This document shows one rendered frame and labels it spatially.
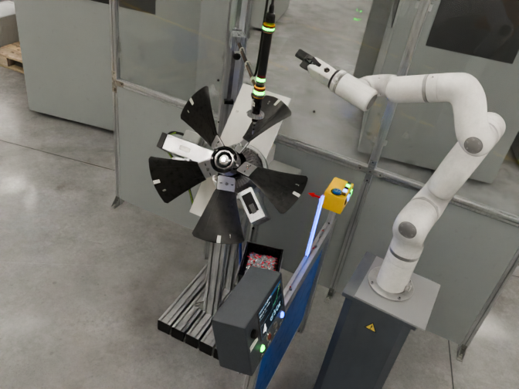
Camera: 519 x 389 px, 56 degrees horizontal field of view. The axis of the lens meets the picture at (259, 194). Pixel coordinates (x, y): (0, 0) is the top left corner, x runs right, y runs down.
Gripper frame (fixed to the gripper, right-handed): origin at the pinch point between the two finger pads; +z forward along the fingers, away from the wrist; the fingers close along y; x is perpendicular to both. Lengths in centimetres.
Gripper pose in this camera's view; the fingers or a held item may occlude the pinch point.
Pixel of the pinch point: (302, 59)
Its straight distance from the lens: 189.4
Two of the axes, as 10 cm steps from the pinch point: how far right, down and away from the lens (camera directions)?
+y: 2.7, 1.8, 9.4
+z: -7.5, -5.7, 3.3
